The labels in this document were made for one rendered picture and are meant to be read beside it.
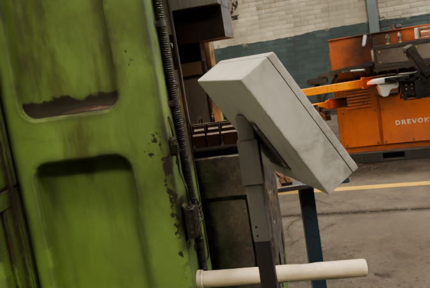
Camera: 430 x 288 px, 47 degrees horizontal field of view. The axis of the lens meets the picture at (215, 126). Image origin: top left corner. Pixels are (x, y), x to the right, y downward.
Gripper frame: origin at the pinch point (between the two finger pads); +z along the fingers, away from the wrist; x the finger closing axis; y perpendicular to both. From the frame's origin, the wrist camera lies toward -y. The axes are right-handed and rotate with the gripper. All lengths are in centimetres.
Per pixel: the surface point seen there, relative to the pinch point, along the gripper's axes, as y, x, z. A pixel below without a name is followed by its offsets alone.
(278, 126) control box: 1, -74, 26
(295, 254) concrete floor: 106, 125, 37
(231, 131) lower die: 9.7, -11.4, 44.3
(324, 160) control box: 9, -70, 18
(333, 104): 13, 65, 9
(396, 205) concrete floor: 104, 198, -34
